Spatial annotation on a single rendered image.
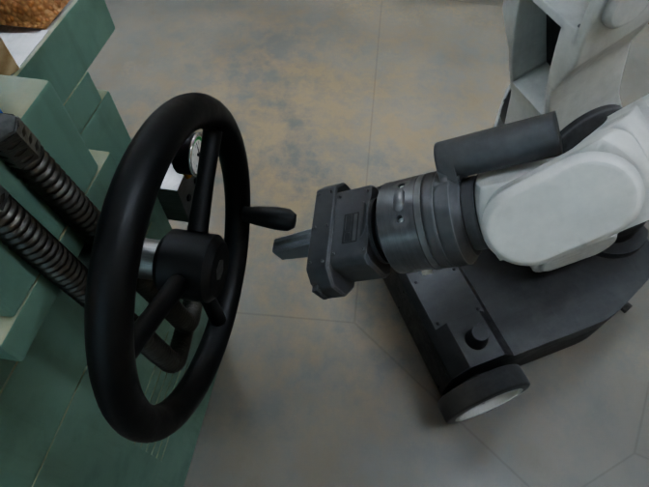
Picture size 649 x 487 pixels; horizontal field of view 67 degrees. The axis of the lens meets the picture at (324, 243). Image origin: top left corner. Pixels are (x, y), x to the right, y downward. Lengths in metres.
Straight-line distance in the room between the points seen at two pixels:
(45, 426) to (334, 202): 0.40
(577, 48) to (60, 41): 0.55
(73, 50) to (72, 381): 0.37
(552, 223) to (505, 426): 0.93
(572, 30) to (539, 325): 0.71
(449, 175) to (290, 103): 1.42
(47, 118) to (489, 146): 0.32
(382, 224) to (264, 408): 0.85
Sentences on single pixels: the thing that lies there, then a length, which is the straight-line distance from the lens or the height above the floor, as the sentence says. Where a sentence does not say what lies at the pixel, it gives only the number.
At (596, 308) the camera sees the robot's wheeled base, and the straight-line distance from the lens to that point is 1.28.
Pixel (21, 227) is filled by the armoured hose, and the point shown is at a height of 0.93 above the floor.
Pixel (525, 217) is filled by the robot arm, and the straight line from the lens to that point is 0.38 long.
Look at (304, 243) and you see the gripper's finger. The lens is 0.50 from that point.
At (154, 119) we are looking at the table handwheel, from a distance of 0.35.
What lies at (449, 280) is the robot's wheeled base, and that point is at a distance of 1.16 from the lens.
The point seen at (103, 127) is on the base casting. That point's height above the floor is 0.78.
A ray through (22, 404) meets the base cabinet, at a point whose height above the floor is 0.67.
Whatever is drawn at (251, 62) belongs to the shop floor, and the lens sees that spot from 2.01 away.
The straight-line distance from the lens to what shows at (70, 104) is 0.58.
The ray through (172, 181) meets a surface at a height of 0.62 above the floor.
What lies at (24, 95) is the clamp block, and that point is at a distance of 0.39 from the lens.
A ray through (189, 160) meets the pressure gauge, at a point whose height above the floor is 0.68.
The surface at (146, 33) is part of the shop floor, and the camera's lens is 2.26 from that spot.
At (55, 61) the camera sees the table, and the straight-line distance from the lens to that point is 0.57.
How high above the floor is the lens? 1.17
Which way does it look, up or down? 57 degrees down
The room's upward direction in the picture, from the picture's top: straight up
